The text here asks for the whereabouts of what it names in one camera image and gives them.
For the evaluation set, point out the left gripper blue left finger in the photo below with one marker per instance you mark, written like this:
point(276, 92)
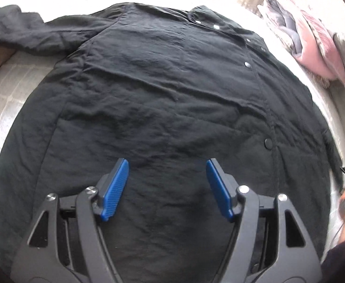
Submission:
point(110, 188)

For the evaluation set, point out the black quilted jacket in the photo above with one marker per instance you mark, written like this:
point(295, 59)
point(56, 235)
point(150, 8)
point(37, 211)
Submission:
point(166, 123)

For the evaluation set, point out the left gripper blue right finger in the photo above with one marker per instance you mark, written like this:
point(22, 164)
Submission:
point(225, 190)

